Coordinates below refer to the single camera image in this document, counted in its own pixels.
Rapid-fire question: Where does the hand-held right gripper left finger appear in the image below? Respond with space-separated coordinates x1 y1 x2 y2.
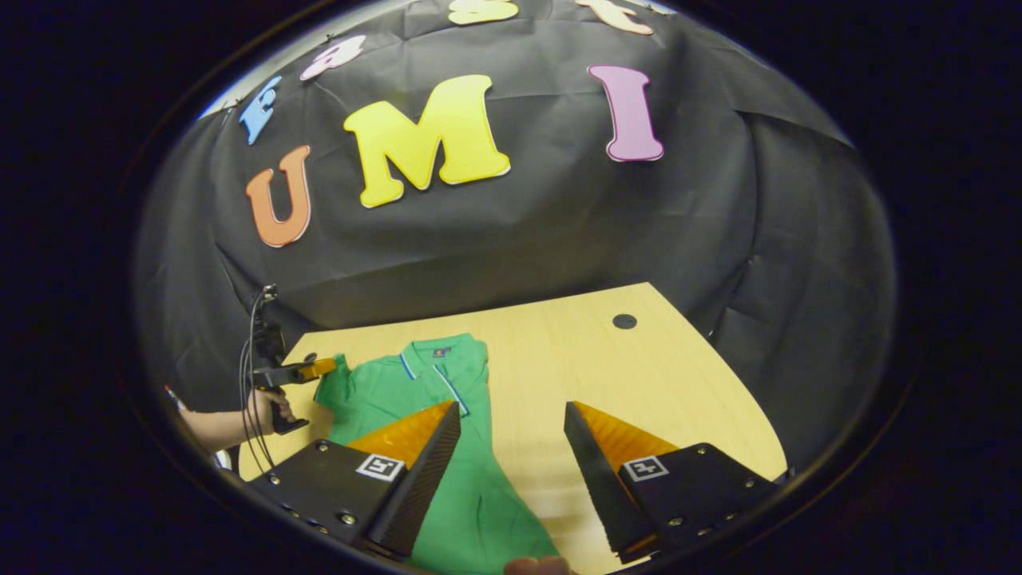
240 400 462 560

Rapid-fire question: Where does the green T-shirt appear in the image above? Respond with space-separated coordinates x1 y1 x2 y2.
313 333 561 575

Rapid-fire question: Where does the black cable bundle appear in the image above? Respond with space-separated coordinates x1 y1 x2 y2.
238 285 279 476

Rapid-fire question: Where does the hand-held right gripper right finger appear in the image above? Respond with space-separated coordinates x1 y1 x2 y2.
564 400 791 564

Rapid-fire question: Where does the black backdrop cloth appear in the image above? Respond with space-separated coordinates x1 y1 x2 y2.
134 0 897 480

